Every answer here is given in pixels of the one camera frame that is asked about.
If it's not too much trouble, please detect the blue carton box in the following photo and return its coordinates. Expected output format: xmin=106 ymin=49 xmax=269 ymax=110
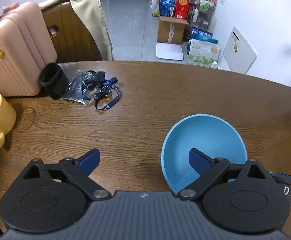
xmin=160 ymin=0 xmax=175 ymax=17

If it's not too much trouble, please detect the white bathroom scale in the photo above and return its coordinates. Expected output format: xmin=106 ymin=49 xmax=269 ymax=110
xmin=156 ymin=43 xmax=184 ymax=61

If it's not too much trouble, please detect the green white bag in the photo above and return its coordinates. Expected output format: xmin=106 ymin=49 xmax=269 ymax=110
xmin=188 ymin=39 xmax=221 ymax=68

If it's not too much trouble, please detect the blue bowl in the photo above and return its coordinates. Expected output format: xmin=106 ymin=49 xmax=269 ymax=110
xmin=161 ymin=114 xmax=247 ymax=194

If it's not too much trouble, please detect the blue lanyard bundle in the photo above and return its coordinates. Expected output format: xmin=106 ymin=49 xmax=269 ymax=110
xmin=61 ymin=69 xmax=122 ymax=112

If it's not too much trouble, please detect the beige cloth on chair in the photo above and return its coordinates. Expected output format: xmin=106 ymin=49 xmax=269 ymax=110
xmin=38 ymin=0 xmax=114 ymax=61

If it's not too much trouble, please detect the pink suitcase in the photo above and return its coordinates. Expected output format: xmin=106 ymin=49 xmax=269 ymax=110
xmin=0 ymin=2 xmax=57 ymax=96

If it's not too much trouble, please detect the black cup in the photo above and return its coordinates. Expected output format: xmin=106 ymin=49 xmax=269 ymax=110
xmin=39 ymin=63 xmax=69 ymax=100

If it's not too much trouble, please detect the wire storage rack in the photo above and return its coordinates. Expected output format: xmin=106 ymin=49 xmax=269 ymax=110
xmin=188 ymin=0 xmax=218 ymax=31

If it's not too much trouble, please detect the brown rubber band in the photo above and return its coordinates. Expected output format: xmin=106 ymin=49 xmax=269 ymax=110
xmin=15 ymin=107 xmax=36 ymax=133

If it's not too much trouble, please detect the cardboard box on floor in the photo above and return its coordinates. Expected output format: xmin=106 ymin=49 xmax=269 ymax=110
xmin=157 ymin=16 xmax=188 ymax=45

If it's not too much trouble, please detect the red carton box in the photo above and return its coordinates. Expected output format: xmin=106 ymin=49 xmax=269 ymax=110
xmin=175 ymin=0 xmax=190 ymax=20

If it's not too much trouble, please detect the wooden chair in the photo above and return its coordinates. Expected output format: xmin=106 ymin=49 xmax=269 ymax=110
xmin=42 ymin=1 xmax=102 ymax=63

